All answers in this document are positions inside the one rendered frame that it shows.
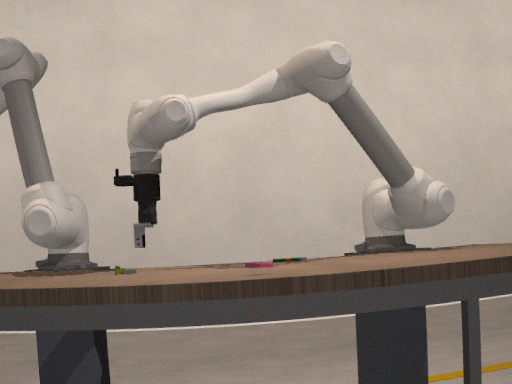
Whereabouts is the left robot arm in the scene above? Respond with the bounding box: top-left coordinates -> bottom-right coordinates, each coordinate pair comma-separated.
127,41 -> 455,253

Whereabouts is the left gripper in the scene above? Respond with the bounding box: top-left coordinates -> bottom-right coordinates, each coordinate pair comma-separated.
114,152 -> 162,248

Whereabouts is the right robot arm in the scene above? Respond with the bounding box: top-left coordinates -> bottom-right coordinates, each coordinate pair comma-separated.
0,37 -> 98,270

